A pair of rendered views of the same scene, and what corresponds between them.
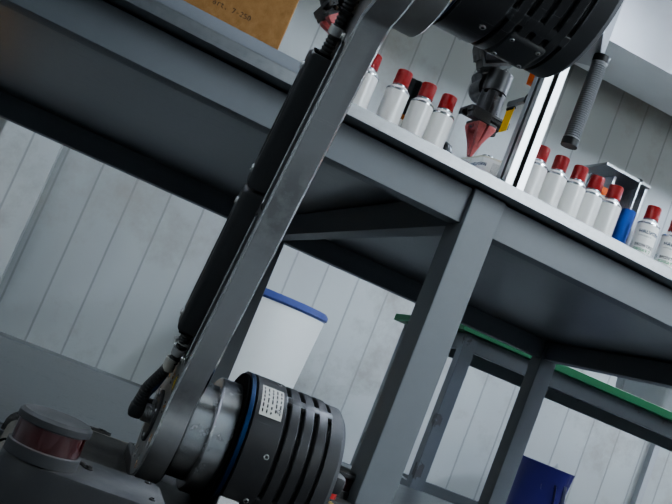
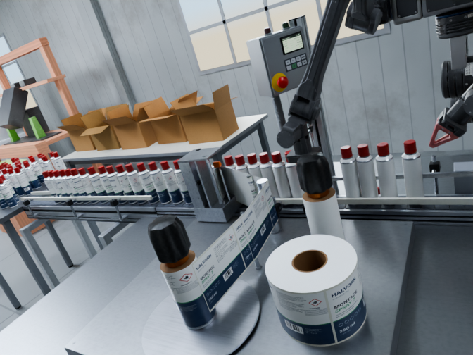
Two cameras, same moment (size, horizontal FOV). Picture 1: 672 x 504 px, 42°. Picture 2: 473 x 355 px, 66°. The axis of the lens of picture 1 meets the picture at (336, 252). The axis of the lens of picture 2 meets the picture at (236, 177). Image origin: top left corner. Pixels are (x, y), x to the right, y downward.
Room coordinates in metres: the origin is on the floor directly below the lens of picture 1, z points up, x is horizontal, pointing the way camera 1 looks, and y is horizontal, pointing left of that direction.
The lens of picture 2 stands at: (2.75, 0.56, 1.52)
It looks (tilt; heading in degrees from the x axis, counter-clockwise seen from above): 21 degrees down; 233
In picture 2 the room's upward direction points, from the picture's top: 17 degrees counter-clockwise
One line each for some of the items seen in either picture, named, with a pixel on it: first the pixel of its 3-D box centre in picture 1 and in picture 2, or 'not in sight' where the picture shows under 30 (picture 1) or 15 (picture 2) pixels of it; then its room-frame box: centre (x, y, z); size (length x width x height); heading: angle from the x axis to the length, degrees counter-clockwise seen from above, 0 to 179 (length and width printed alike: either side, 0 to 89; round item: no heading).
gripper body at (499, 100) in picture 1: (488, 108); (302, 146); (1.89, -0.19, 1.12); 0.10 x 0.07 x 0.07; 108
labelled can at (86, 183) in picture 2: not in sight; (89, 185); (2.23, -1.42, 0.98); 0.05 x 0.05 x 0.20
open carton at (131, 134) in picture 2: not in sight; (138, 125); (1.28, -2.64, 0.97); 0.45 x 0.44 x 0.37; 17
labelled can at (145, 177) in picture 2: not in sight; (147, 183); (2.09, -1.00, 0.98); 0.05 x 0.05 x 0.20
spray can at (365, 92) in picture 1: (356, 99); (412, 172); (1.74, 0.08, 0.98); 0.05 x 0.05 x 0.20
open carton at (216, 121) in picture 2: not in sight; (206, 114); (1.05, -1.85, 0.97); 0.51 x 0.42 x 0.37; 19
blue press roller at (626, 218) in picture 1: (617, 242); not in sight; (2.01, -0.60, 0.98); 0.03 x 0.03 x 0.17
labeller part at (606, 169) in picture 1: (614, 176); (199, 154); (2.05, -0.55, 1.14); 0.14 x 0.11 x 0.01; 108
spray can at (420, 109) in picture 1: (412, 129); (367, 174); (1.78, -0.05, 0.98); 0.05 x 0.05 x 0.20
